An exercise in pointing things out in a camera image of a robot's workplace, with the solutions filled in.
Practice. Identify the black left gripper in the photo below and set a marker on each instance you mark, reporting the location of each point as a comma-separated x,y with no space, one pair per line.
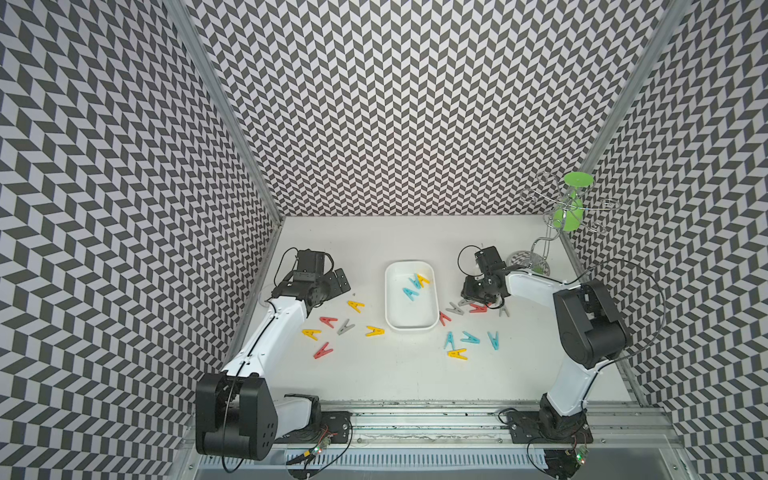
334,288

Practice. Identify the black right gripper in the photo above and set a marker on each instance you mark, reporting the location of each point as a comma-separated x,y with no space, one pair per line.
468,293

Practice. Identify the red clothespin group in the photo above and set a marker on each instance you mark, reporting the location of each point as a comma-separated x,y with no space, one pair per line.
478,308

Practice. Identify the gray clothespin group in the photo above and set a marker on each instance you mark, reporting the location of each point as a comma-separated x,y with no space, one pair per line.
455,309

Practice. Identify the teal clothespin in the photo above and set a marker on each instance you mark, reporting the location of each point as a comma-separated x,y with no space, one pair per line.
415,281
449,342
410,293
494,340
469,338

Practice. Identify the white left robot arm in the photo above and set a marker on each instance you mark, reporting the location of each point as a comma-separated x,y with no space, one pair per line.
236,415

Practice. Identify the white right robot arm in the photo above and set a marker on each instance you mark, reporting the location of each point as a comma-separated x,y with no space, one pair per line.
591,331

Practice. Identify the red clothespin beside box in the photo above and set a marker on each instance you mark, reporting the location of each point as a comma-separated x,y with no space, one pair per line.
444,319

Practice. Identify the white plastic storage box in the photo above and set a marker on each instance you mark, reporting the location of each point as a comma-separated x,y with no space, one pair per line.
402,314

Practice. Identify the red clothespin upper left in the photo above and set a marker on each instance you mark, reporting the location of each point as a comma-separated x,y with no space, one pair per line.
329,321

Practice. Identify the clear drinking glass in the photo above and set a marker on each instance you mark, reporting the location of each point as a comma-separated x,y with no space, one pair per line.
261,297

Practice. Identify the red clothespin lower left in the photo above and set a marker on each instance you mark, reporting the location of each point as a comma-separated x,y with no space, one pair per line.
324,350

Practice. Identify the chrome green jewelry stand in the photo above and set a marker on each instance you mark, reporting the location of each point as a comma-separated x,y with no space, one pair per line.
566,215

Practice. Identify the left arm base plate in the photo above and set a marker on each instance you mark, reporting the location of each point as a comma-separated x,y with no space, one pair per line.
335,425

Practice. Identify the aluminium front rail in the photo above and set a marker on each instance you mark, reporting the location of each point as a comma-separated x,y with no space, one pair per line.
444,424

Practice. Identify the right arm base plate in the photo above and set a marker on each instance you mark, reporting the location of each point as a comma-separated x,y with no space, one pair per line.
548,428

